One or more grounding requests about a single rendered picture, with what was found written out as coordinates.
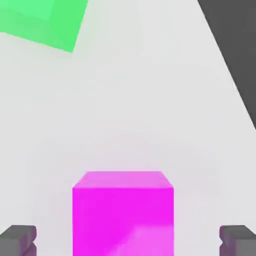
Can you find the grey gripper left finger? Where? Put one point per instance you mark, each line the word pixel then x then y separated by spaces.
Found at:
pixel 16 240

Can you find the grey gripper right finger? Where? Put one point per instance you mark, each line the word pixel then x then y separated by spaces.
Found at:
pixel 240 240

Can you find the small magenta cube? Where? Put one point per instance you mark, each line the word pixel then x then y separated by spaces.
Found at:
pixel 123 216

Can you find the large green box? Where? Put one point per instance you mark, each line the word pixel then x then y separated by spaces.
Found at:
pixel 44 22

